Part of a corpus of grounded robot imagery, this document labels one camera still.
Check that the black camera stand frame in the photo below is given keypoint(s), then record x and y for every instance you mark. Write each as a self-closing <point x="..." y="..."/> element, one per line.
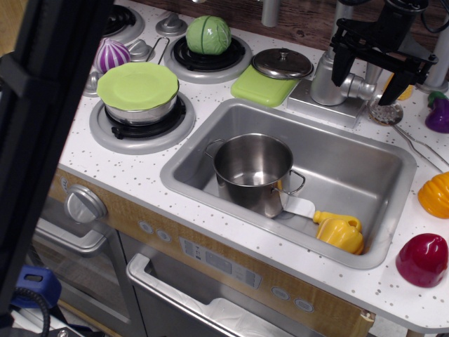
<point x="44" y="77"/>

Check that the yellow handled white spatula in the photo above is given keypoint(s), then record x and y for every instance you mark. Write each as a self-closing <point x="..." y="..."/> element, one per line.
<point x="292" y="203"/>

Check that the rear right stove burner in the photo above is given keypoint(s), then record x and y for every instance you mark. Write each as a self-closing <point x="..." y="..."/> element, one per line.
<point x="208" y="69"/>

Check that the grey stove knob rear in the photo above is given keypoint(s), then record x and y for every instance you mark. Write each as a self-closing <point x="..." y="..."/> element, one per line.
<point x="171" y="26"/>

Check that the green plastic cutting board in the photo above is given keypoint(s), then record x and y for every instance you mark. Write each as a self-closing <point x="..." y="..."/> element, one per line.
<point x="258" y="88"/>

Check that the purple toy eggplant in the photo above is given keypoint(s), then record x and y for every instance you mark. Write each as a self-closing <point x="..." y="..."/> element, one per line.
<point x="437" y="119"/>

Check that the grey stove knob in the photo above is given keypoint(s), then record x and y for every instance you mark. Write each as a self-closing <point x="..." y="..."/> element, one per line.
<point x="140" y="51"/>
<point x="171" y="26"/>
<point x="90" y="89"/>

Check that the stove burner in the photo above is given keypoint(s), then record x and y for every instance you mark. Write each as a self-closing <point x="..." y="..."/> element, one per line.
<point x="123" y="25"/>
<point x="127" y="139"/>
<point x="208" y="69"/>

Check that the blue plastic clamp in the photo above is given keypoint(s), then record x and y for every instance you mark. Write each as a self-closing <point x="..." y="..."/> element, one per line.
<point x="33" y="281"/>

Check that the grey stove knob left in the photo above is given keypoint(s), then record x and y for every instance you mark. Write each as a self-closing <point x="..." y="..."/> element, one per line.
<point x="90" y="89"/>

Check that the metal wire utensil handle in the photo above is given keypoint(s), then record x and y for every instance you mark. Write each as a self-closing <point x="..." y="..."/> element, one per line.
<point x="158" y="50"/>

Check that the front right stove burner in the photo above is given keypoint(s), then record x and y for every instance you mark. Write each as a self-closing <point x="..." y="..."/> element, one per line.
<point x="127" y="139"/>

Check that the grey rear post left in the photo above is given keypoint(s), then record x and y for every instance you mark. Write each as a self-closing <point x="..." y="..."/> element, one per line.
<point x="270" y="12"/>

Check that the purple striped toy onion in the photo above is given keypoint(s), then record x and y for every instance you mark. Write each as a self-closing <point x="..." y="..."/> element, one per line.
<point x="110" y="54"/>

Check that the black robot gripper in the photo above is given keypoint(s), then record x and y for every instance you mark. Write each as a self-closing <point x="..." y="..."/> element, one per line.
<point x="386" y="43"/>

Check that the silver dishwasher door handle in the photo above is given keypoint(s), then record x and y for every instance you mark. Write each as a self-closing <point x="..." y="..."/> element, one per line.
<point x="167" y="311"/>

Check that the orange toy bell pepper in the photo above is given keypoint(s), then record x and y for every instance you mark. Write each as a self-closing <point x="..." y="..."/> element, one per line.
<point x="433" y="196"/>

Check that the steel bowl on burner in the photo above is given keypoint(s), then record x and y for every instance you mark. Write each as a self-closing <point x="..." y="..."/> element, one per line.
<point x="142" y="117"/>

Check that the yellow toy corn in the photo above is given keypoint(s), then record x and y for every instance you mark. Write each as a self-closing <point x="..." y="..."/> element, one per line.
<point x="406" y="94"/>

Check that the grey oven door handle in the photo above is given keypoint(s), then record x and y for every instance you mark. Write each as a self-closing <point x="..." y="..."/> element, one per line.
<point x="87" y="246"/>

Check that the stainless steel pot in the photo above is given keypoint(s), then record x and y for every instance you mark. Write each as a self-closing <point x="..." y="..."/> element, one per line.
<point x="248" y="166"/>

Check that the grey rear post right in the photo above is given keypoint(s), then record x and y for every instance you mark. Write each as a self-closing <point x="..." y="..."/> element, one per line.
<point x="436" y="80"/>

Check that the rear left stove burner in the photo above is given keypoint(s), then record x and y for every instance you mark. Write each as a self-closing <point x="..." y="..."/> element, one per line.
<point x="123" y="25"/>

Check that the grey post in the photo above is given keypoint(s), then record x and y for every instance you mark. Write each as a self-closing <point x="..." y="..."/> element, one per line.
<point x="270" y="12"/>
<point x="436" y="80"/>

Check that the metal slotted skimmer spoon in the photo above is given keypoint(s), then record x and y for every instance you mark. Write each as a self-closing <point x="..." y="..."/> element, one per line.
<point x="391" y="116"/>

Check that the green toy cabbage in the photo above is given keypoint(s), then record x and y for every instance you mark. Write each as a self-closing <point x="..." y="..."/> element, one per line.
<point x="208" y="35"/>

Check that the silver oven dial knob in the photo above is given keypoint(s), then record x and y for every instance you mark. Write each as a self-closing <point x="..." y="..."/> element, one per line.
<point x="82" y="205"/>

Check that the green plastic plate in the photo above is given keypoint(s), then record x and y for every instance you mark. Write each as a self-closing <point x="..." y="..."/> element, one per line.
<point x="137" y="86"/>

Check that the grey stove knob middle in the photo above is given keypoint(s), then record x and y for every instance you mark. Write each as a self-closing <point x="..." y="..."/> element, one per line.
<point x="140" y="51"/>

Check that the red toy bell pepper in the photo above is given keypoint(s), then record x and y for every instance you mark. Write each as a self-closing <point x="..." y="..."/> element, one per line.
<point x="423" y="260"/>

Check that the grey toy sink basin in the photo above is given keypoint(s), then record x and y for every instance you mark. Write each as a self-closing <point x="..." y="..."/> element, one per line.
<point x="338" y="171"/>

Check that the yellow toy bell pepper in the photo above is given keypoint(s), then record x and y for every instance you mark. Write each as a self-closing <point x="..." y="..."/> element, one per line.
<point x="343" y="234"/>

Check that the steel pot lid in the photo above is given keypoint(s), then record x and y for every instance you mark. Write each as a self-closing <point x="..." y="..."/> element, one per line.
<point x="282" y="63"/>

